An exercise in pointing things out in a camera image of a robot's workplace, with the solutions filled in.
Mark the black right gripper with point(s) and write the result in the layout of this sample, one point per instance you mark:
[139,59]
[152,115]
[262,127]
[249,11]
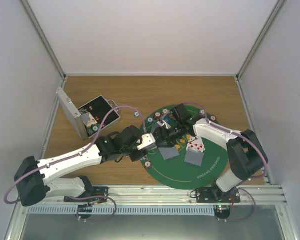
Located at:
[160,131]

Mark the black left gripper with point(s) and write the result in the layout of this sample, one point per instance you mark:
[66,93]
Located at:
[135,157]

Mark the red 100 chip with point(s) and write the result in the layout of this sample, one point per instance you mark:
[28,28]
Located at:
[213,118]
[157,115]
[147,164]

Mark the blue playing card deck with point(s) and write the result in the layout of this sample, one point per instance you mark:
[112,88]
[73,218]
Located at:
[152,148]

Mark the blue 50 chips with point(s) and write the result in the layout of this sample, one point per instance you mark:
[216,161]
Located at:
[150,119]

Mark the blue orange 10 chip stack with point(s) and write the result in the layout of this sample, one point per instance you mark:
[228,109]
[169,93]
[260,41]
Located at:
[165,111]

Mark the face-up red hearts card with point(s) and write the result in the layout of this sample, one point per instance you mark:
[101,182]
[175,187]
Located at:
[195,143]

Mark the blue face-down burn card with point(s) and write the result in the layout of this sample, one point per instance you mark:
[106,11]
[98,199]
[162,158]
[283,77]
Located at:
[194,158]

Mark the blue green 50 chip stack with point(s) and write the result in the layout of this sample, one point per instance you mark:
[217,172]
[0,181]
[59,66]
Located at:
[136,114]

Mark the blue small blind button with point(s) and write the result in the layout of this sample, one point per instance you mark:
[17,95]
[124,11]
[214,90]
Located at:
[167,118]

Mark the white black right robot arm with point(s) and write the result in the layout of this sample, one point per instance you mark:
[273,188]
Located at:
[246,156]

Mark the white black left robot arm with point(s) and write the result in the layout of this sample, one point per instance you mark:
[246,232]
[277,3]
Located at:
[34,178]

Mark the round green poker mat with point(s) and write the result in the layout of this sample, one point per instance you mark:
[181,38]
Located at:
[178,174]

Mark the chip stack inside case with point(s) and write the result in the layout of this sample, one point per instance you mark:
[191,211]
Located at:
[95,128]

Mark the silver aluminium poker case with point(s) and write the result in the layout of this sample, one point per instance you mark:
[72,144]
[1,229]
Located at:
[82,118]

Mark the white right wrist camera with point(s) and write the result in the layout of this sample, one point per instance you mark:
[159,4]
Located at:
[164,124]

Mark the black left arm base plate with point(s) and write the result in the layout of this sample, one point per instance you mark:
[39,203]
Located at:
[96,191]

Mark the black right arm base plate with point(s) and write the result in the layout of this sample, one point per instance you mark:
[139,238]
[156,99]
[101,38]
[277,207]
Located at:
[213,196]

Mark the grey slotted cable duct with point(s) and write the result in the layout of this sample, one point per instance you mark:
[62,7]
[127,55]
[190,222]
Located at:
[151,210]

